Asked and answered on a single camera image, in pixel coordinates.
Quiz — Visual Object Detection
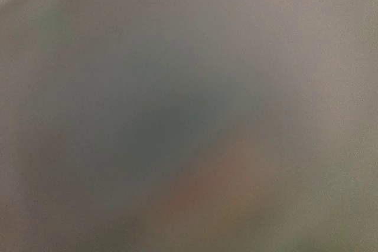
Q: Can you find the pale green plastic bag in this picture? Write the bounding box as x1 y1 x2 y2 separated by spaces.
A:
1 0 377 251

